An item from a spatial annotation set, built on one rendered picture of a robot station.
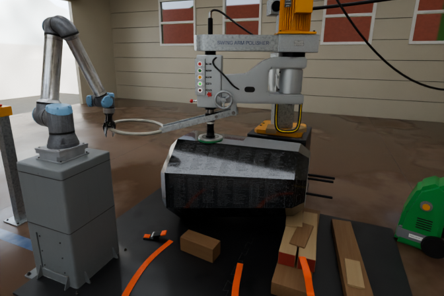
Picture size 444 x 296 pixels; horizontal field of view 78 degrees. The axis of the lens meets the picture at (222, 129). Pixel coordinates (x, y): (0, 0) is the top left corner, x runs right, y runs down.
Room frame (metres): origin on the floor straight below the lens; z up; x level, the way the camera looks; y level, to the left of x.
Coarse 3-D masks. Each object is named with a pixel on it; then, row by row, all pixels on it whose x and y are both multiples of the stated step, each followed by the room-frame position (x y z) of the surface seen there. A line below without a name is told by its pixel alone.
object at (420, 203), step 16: (432, 176) 2.09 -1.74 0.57; (416, 192) 2.00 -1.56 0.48; (432, 192) 1.91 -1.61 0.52; (416, 208) 1.96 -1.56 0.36; (432, 208) 1.89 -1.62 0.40; (400, 224) 2.03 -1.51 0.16; (416, 224) 1.94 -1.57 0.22; (432, 224) 1.89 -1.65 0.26; (400, 240) 2.00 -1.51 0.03; (416, 240) 1.93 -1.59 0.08; (432, 240) 1.84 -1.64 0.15; (432, 256) 1.83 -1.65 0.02
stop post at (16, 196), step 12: (0, 108) 2.26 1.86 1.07; (0, 120) 2.26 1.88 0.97; (0, 132) 2.27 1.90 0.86; (12, 132) 2.33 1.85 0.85; (0, 144) 2.28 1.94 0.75; (12, 144) 2.31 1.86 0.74; (12, 156) 2.30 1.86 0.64; (12, 168) 2.28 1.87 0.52; (12, 180) 2.26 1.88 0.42; (12, 192) 2.27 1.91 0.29; (12, 204) 2.28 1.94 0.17; (24, 216) 2.31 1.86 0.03
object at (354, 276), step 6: (348, 264) 1.62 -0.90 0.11; (354, 264) 1.62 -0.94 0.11; (348, 270) 1.57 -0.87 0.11; (354, 270) 1.57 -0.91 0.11; (360, 270) 1.57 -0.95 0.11; (348, 276) 1.51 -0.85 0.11; (354, 276) 1.51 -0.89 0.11; (360, 276) 1.52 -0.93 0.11; (348, 282) 1.46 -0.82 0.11; (354, 282) 1.46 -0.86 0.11; (360, 282) 1.46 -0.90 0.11; (360, 288) 1.43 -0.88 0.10
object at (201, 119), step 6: (228, 108) 2.36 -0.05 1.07; (204, 114) 2.37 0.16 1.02; (216, 114) 2.26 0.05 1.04; (222, 114) 2.25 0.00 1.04; (228, 114) 2.25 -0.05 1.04; (234, 114) 2.21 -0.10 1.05; (180, 120) 2.38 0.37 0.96; (186, 120) 2.38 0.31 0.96; (192, 120) 2.27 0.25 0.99; (198, 120) 2.26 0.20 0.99; (204, 120) 2.26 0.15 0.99; (210, 120) 2.26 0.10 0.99; (168, 126) 2.28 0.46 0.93; (174, 126) 2.27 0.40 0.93; (180, 126) 2.27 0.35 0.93; (186, 126) 2.27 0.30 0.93; (162, 132) 2.28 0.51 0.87
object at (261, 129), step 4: (264, 120) 3.21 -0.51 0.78; (268, 120) 3.21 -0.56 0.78; (260, 124) 3.01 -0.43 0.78; (264, 124) 3.01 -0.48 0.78; (296, 124) 3.02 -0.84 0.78; (304, 124) 3.03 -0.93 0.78; (256, 128) 2.82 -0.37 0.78; (260, 128) 2.82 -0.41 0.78; (264, 128) 2.83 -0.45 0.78; (280, 128) 2.83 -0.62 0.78; (284, 128) 2.84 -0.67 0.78; (288, 128) 2.84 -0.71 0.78; (256, 132) 2.79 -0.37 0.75; (260, 132) 2.77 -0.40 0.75; (264, 132) 2.75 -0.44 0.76; (276, 132) 2.70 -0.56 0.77; (288, 136) 2.66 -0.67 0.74; (292, 136) 2.64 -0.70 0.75; (296, 136) 2.63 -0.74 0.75; (300, 136) 2.63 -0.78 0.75
